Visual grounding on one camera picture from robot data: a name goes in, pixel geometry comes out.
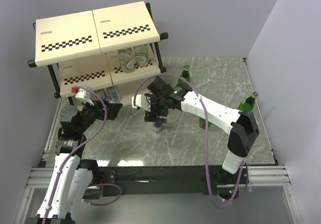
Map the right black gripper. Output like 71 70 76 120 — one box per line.
145 92 169 124

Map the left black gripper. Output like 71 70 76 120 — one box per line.
77 97 122 134

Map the silver energy drink can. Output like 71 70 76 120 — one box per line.
107 86 121 103
95 89 108 101

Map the blue energy drink can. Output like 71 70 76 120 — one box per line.
153 122 163 133

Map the green glass bottle back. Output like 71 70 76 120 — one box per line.
180 65 191 82

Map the green glass bottle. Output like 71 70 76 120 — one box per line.
199 118 206 129
180 65 191 82
238 92 259 111

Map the clear soda water bottle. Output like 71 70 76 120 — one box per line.
133 44 149 67
118 48 134 73

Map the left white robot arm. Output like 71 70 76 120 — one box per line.
25 101 122 223

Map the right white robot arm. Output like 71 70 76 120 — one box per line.
143 76 259 183

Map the beige three-tier shelf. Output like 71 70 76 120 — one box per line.
28 2 169 106

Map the green glass bottle middle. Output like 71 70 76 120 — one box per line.
199 118 206 129

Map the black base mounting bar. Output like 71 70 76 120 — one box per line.
90 165 238 197

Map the green glass bottle right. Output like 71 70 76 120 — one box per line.
238 92 259 111

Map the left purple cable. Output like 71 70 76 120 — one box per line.
41 87 123 219

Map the purple cable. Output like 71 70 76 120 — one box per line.
134 73 251 209
41 87 123 219

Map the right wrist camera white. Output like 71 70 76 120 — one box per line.
131 94 151 111

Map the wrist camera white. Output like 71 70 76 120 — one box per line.
131 94 151 111
71 86 94 105

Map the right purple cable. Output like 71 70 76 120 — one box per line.
134 73 251 209

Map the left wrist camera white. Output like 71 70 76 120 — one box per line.
71 86 94 105

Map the aluminium rail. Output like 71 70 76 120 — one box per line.
26 166 291 188

